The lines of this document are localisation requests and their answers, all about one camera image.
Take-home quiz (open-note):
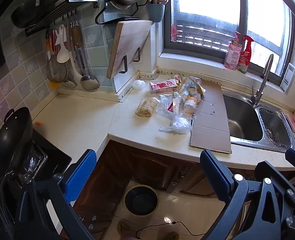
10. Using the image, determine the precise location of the red and white carton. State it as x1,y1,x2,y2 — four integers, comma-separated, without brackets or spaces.
149,79,180,95

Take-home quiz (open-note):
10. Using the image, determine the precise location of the stainless steel sink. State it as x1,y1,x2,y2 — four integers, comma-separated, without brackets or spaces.
221,87,295,153

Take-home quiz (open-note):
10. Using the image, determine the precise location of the black gas stove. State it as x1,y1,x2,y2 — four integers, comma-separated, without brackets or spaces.
2,129,72,190

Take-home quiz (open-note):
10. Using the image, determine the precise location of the steel faucet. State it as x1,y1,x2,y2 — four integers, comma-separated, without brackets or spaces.
250,54,274,105

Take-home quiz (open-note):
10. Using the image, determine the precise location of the wire drain basket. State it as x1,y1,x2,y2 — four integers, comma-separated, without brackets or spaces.
259,108,294,148

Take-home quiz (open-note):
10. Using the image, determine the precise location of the red spray bottle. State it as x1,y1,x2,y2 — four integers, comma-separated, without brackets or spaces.
237,34,254,74

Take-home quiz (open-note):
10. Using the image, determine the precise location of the thin black cable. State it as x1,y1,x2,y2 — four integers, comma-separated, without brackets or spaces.
135,220,205,239

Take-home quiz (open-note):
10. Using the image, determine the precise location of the round cream trash bin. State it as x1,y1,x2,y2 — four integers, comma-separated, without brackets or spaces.
124,184,159,217

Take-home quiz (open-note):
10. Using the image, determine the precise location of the yellow plastic wrapper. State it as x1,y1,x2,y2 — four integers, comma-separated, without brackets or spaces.
181,76,206,98

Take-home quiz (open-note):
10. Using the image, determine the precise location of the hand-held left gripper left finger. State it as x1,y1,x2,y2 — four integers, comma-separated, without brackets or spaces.
14,149,98,240

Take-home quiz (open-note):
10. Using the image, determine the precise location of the brown noodle block packet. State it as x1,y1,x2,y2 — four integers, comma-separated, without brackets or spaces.
136,97,158,117

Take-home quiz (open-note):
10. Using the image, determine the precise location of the black wok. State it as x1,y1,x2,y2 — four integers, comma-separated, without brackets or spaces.
0,107,33,180

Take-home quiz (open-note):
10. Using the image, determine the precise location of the clear plastic bag red label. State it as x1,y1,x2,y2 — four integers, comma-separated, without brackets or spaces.
155,94,185,115

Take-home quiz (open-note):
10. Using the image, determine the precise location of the black frying pan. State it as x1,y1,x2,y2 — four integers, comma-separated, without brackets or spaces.
11,0,56,29

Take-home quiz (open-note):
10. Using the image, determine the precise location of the dark framed window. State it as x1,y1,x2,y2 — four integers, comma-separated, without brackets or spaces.
162,0,295,85

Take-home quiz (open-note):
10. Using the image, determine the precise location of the steel slotted spoon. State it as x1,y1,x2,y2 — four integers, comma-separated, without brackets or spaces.
61,62,78,89

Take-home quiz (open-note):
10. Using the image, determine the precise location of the black slatted wall rack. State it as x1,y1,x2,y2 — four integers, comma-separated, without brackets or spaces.
25,0,79,34

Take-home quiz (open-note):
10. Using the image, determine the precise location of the steel ladle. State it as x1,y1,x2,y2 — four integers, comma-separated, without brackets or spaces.
71,21,101,91

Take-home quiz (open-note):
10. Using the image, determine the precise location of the wooden cutting board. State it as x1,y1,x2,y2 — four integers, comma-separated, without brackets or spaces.
106,20,153,79

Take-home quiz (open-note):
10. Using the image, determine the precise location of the small plastic bottle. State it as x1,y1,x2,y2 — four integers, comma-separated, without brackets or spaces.
182,95,203,117

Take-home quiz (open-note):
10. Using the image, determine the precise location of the yellow embroidered slipper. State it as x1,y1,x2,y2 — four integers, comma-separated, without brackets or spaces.
117,221,131,235

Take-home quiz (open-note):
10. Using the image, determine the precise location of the flat cardboard sheet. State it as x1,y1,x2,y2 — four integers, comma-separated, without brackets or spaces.
189,80,232,154

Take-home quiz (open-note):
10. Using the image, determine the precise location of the white slotted plate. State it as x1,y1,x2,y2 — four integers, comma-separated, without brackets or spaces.
280,62,295,92

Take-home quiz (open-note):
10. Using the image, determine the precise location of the black wire board rack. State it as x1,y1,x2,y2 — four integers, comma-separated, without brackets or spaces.
95,1,141,74

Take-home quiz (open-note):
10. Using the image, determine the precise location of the white plastic bag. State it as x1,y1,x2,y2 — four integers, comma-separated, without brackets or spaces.
159,115,193,135

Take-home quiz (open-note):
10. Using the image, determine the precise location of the white rice paddle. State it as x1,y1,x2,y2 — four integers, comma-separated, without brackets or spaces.
56,25,70,63

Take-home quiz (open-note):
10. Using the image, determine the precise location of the metal mesh strainer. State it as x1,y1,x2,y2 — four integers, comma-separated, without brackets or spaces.
47,55,68,83

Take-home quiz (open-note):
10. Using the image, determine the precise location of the grey utensil holder cup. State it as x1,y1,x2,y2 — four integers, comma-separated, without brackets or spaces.
149,3,166,23

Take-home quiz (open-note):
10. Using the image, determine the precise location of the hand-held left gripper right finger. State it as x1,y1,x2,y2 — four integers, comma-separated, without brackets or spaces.
199,149,281,240

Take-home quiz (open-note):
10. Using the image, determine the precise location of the pink detergent bottle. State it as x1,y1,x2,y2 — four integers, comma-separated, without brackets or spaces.
224,31,243,71

